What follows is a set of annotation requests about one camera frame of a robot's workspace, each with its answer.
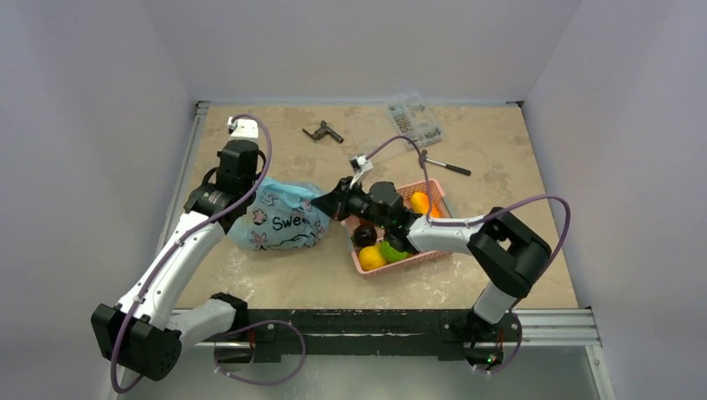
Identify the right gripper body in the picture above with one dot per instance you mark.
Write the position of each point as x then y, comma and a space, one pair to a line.
343, 196

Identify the light blue plastic bag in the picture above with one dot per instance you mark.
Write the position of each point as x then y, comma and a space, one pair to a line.
281, 217

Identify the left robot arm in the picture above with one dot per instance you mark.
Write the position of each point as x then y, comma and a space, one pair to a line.
141, 332

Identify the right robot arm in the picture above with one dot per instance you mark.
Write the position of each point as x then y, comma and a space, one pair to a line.
512, 255

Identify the dark purple passionfruit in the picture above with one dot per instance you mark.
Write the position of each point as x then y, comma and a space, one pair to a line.
364, 235

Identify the orange fruit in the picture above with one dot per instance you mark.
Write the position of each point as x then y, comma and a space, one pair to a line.
370, 258

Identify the green lime fruit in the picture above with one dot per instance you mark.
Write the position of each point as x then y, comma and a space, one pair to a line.
390, 254

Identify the orange yellow mango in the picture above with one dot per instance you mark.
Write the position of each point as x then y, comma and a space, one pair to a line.
420, 203

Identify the black metal pipe fitting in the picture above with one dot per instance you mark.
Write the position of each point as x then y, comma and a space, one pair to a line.
323, 131

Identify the pink plastic basket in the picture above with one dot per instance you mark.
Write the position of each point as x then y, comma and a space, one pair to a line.
437, 195

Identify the small black hammer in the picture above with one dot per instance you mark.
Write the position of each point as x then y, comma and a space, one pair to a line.
424, 158

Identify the clear plastic screw box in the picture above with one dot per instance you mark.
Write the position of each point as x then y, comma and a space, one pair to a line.
405, 114

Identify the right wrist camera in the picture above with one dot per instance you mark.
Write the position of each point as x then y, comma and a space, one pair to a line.
361, 166

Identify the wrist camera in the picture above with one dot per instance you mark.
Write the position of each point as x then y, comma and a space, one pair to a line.
361, 166
243, 129

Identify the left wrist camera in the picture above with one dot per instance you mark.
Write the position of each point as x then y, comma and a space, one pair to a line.
243, 129

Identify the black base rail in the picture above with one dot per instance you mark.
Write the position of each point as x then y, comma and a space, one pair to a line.
446, 334

